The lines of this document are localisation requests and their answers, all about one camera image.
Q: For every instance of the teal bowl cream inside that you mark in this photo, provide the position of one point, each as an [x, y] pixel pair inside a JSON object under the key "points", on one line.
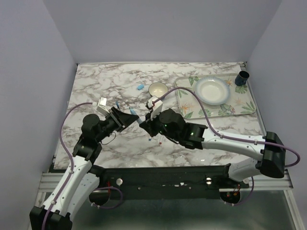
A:
{"points": [[157, 89]]}

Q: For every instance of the light blue eraser block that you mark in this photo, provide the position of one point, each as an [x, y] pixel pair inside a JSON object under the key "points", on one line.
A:
{"points": [[140, 87]]}

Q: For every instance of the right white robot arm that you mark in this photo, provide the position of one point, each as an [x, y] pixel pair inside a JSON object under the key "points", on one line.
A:
{"points": [[265, 154]]}

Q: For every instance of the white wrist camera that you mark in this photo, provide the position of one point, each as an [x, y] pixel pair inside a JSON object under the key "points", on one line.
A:
{"points": [[101, 106], [155, 106]]}

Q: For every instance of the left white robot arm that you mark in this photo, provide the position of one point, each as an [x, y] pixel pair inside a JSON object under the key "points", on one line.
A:
{"points": [[59, 210]]}

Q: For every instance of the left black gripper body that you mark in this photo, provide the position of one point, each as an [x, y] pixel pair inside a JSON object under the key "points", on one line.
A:
{"points": [[112, 123]]}

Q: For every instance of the dark blue cup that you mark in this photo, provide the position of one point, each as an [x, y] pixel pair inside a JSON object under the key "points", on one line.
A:
{"points": [[242, 78]]}

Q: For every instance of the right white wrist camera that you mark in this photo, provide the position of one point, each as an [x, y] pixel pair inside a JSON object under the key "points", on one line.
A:
{"points": [[155, 106]]}

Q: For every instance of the white plate blue rim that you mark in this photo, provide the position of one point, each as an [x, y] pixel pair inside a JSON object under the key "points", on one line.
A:
{"points": [[212, 90]]}

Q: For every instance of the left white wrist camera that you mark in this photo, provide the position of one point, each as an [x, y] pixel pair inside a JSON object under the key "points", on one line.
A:
{"points": [[101, 106]]}

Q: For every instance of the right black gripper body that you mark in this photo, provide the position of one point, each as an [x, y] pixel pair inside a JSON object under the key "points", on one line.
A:
{"points": [[156, 125]]}

